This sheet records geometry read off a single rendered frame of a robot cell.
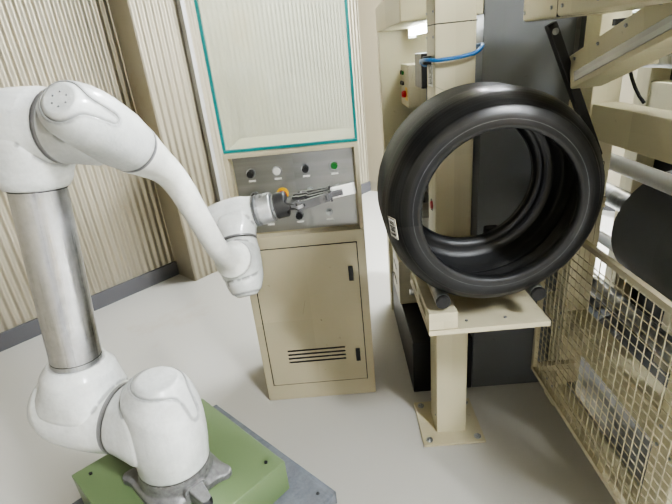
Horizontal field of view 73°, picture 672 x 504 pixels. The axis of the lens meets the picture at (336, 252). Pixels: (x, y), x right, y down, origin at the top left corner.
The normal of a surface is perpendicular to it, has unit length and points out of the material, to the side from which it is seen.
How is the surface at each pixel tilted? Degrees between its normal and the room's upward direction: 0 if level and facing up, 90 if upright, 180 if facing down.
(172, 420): 76
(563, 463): 0
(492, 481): 0
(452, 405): 90
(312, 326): 90
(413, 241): 93
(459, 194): 90
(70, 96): 56
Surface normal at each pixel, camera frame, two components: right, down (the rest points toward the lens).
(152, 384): 0.07, -0.92
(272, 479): 0.74, 0.21
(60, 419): -0.22, 0.25
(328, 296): 0.01, 0.40
